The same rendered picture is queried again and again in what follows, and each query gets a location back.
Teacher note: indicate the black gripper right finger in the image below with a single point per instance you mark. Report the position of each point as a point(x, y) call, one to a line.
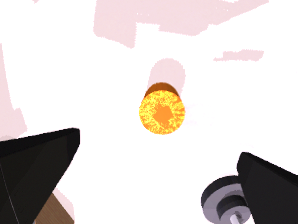
point(270, 191)

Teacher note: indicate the orange knob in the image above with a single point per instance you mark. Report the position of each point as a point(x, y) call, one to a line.
point(162, 111)

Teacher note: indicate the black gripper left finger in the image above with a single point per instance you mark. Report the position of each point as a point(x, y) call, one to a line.
point(30, 168)

